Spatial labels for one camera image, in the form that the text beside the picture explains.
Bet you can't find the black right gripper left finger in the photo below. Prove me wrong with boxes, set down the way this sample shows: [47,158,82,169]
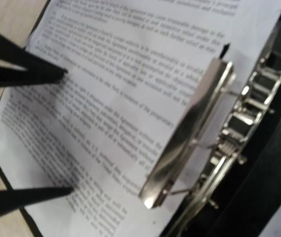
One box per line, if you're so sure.
[0,187,73,217]

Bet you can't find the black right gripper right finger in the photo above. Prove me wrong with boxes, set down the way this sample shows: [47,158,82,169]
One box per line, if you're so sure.
[0,35,67,87]

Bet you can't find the black clip folder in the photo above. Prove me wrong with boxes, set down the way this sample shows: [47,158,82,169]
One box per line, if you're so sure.
[0,0,281,237]

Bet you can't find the silver spine lever clip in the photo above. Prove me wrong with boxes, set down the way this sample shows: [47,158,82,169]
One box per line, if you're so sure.
[138,21,281,210]

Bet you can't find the printed text paper sheet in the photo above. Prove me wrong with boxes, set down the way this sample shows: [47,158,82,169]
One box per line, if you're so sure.
[0,0,281,237]

